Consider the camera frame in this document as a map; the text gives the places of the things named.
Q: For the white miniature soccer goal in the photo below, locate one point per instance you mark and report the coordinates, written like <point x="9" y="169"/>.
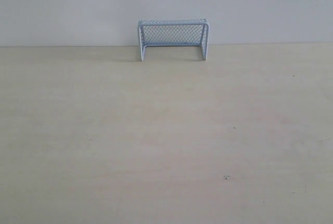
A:
<point x="168" y="33"/>

